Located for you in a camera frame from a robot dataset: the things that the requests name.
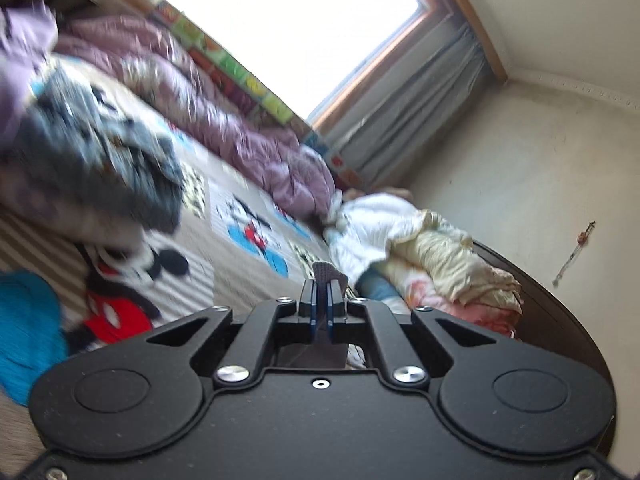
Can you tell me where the white quilt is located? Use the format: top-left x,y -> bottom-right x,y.
322,192 -> 431,283

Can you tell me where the window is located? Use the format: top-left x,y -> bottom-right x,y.
122,0 -> 451,131

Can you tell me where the wall hanging ornament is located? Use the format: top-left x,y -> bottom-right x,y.
552,220 -> 597,288

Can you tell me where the bright blue cloth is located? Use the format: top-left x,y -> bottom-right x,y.
0,270 -> 68,408

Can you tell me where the cartoon printed blanket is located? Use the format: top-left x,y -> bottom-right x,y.
0,55 -> 361,411

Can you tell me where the purple quilt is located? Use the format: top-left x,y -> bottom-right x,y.
52,12 -> 336,221

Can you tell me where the grey blue garment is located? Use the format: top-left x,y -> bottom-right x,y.
15,67 -> 186,233

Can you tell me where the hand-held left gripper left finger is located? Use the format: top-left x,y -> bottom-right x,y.
145,278 -> 318,387

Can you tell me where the dark wooden headboard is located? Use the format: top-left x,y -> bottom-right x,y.
470,240 -> 616,411

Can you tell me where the cream quilt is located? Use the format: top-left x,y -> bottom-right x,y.
390,209 -> 523,311

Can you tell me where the grey curtain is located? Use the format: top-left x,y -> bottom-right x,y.
325,15 -> 491,191

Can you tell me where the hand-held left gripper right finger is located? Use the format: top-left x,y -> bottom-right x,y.
325,279 -> 503,388

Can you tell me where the blue pillow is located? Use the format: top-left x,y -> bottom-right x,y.
357,267 -> 401,307

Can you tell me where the lilac cloth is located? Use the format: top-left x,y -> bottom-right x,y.
0,0 -> 61,151

